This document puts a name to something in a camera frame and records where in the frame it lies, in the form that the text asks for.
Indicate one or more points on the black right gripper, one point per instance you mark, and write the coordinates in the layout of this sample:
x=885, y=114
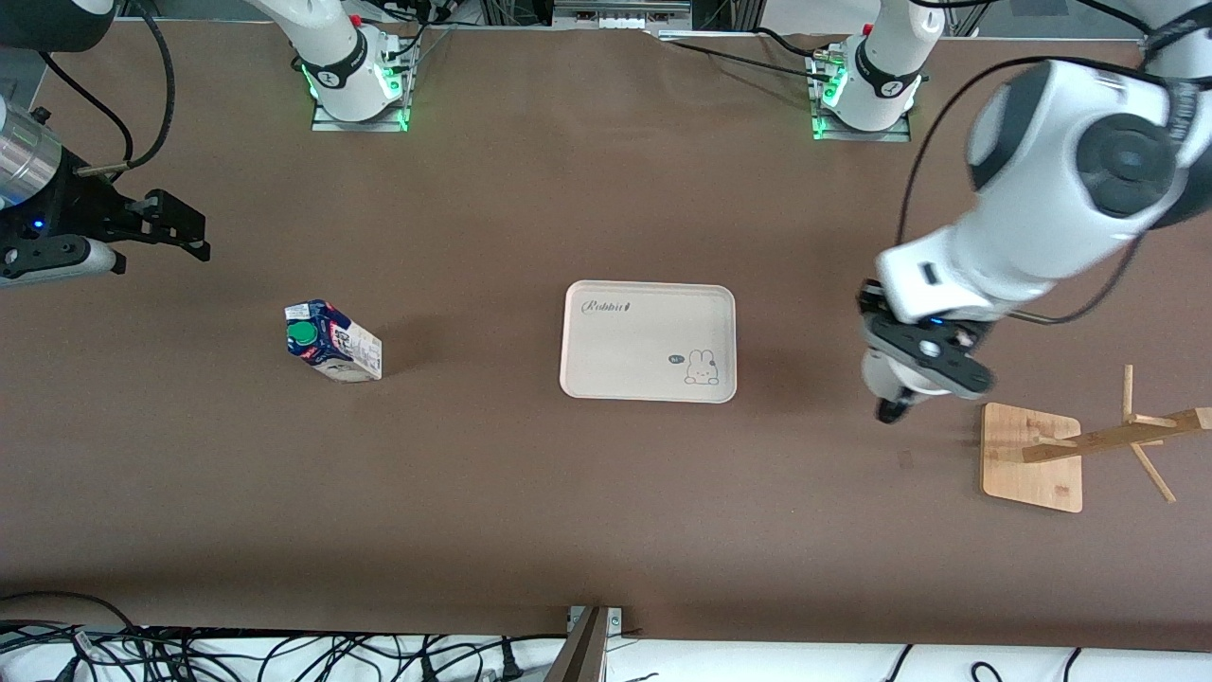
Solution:
x=68, y=204

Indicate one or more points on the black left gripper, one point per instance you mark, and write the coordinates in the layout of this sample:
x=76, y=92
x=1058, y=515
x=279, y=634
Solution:
x=889, y=410

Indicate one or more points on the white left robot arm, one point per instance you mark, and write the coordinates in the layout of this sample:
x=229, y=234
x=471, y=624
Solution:
x=1042, y=189

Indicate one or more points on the wooden cup rack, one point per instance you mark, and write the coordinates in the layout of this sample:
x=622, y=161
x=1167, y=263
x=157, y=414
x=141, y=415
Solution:
x=1032, y=464

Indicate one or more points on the blue white milk carton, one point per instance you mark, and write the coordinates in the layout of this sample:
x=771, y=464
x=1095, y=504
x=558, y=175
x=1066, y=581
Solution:
x=331, y=346

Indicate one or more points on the cream rabbit print tray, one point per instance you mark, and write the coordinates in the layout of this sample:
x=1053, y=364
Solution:
x=615, y=350

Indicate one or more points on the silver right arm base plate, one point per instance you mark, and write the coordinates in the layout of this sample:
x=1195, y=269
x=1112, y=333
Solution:
x=360, y=123

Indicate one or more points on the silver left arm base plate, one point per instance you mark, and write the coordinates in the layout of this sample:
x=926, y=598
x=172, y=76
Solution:
x=862, y=135

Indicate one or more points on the silver corner bracket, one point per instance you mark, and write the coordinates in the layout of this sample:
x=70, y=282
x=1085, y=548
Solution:
x=615, y=620

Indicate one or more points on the brown metal post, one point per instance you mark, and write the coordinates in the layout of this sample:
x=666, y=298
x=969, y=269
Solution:
x=582, y=658

